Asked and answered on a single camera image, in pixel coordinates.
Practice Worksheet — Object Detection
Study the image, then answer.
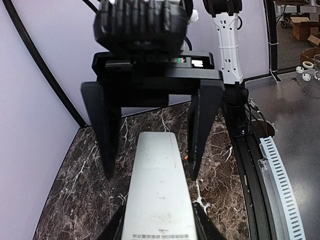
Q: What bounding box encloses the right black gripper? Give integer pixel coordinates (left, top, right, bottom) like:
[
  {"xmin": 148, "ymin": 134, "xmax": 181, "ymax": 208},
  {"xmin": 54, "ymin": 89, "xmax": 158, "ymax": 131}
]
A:
[{"xmin": 80, "ymin": 51, "xmax": 225, "ymax": 181}]

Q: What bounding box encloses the black frame post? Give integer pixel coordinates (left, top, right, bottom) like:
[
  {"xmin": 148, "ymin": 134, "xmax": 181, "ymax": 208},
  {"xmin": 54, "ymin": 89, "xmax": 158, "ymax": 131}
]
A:
[
  {"xmin": 263, "ymin": 0, "xmax": 281, "ymax": 82},
  {"xmin": 2, "ymin": 0, "xmax": 88, "ymax": 128}
]

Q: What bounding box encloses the cardboard box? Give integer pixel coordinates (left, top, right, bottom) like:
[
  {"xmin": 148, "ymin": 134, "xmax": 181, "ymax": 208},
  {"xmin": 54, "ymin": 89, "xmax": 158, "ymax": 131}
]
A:
[{"xmin": 290, "ymin": 17, "xmax": 320, "ymax": 42}]

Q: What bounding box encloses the white slotted cable duct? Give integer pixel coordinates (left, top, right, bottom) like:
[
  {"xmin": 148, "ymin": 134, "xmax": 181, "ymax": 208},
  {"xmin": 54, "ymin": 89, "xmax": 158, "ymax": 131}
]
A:
[{"xmin": 258, "ymin": 136, "xmax": 306, "ymax": 240}]

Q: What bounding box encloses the right black frame post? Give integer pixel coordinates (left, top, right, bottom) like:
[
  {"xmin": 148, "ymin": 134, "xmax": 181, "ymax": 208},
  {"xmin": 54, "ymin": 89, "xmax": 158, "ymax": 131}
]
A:
[{"xmin": 263, "ymin": 0, "xmax": 281, "ymax": 82}]

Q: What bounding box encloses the black front rail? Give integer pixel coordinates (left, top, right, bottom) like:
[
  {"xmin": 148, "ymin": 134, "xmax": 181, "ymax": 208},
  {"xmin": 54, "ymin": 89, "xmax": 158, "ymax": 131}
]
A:
[{"xmin": 230, "ymin": 134, "xmax": 274, "ymax": 240}]

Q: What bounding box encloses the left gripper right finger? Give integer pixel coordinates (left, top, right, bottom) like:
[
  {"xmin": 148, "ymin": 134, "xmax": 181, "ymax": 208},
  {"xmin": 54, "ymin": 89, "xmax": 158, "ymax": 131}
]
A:
[{"xmin": 192, "ymin": 202, "xmax": 226, "ymax": 240}]

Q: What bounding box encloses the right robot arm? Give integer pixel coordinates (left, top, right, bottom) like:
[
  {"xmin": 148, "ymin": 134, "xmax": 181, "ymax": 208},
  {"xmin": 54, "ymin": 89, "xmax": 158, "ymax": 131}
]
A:
[{"xmin": 81, "ymin": 0, "xmax": 249, "ymax": 179}]

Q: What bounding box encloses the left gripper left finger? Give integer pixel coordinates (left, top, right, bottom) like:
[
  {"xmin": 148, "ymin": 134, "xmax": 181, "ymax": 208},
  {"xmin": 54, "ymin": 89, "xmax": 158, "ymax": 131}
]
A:
[{"xmin": 97, "ymin": 204, "xmax": 126, "ymax": 240}]

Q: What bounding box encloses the left black frame post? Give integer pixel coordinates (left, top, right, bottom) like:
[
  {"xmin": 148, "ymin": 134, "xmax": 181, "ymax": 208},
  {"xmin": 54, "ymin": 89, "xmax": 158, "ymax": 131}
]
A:
[{"xmin": 2, "ymin": 0, "xmax": 88, "ymax": 128}]

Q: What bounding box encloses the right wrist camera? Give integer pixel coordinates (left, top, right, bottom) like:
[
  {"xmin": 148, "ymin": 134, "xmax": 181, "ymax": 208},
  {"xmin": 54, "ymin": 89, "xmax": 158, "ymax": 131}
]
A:
[{"xmin": 93, "ymin": 0, "xmax": 194, "ymax": 58}]

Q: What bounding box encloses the white remote control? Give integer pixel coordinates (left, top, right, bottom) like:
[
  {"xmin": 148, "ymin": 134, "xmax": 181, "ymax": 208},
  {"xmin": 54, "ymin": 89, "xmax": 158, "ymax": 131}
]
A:
[{"xmin": 121, "ymin": 132, "xmax": 198, "ymax": 240}]

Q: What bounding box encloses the tape roll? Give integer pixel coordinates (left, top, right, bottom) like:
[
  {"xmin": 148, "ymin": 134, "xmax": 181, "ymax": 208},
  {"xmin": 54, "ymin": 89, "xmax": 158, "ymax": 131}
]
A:
[{"xmin": 302, "ymin": 61, "xmax": 314, "ymax": 69}]

